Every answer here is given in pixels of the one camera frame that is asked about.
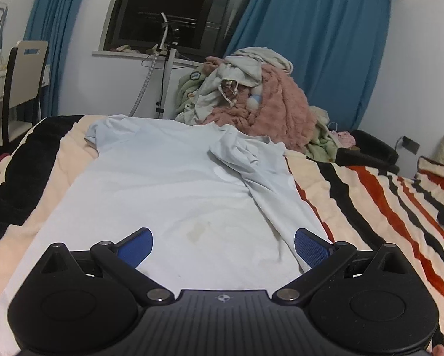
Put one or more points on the blue curtain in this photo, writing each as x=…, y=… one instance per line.
x=318, y=33
x=55, y=26

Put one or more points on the striped fleece blanket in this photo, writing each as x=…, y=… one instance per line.
x=374, y=207

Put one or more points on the dark window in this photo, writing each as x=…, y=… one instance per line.
x=170, y=3

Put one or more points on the person's left hand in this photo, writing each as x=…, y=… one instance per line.
x=438, y=351

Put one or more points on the small beige cloth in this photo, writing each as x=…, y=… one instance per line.
x=124, y=48

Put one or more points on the green printed garment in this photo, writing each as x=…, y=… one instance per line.
x=186, y=92

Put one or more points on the black wall outlet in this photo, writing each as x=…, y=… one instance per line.
x=411, y=144

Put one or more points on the plaid cloth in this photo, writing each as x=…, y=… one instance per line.
x=229, y=89

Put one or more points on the pink clothing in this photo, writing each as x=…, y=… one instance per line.
x=344, y=139

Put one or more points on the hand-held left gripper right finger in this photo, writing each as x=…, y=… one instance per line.
x=311, y=247

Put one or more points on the pink fuzzy blanket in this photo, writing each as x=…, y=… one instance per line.
x=285, y=104

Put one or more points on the grey white garment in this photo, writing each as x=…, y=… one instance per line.
x=214, y=89

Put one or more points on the garment steamer stand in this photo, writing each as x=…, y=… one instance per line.
x=166, y=70

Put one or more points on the white shirt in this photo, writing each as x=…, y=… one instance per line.
x=162, y=193

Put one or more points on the blue white plush ball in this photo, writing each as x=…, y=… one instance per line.
x=254, y=102

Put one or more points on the white chair with black frame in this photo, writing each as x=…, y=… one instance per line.
x=23, y=78

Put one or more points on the plain green garment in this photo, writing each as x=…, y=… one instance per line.
x=322, y=141

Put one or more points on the black armchair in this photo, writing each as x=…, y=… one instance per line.
x=374, y=152

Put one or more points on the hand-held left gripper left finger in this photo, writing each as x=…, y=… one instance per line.
x=135, y=247

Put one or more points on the cream garment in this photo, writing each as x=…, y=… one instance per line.
x=259, y=59

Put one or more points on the white fluffy cloth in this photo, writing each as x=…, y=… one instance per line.
x=320, y=113

